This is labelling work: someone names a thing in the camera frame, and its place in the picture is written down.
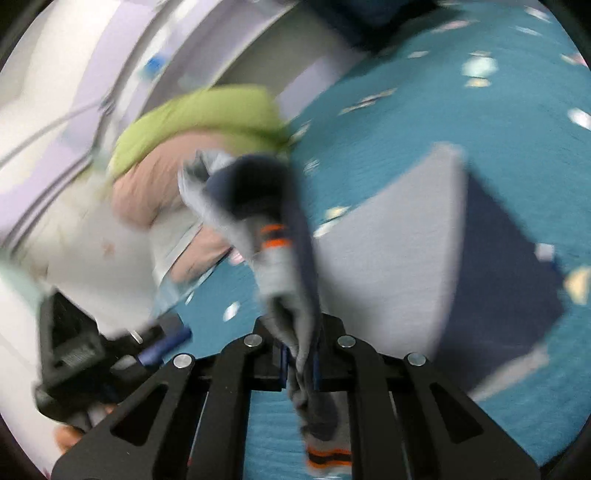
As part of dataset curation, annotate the white pillow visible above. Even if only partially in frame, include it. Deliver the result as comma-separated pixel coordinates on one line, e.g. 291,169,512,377
15,171,190,334

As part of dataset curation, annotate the teal quilted bed mat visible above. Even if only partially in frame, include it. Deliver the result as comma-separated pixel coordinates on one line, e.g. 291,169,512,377
170,0,591,480

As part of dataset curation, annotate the lavender wall shelf unit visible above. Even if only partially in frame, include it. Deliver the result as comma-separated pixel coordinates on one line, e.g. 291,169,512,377
1,1,363,251

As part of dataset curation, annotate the pink folded quilt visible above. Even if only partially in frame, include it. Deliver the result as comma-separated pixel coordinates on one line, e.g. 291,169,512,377
111,131,230,284

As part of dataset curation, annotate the person hand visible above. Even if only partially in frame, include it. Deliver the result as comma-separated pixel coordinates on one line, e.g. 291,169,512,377
53,405,115,454

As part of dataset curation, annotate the green folded quilt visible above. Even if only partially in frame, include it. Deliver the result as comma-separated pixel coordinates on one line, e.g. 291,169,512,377
108,84,288,179

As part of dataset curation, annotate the grey navy varsity jacket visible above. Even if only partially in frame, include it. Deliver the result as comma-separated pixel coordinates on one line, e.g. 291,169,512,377
178,144,563,477

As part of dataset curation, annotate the yellow navy puffer jacket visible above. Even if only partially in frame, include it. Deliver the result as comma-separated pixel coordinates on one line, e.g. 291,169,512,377
305,0,439,53

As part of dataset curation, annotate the blue box on shelf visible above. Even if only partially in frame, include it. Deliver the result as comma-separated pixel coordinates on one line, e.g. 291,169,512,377
141,54,167,80

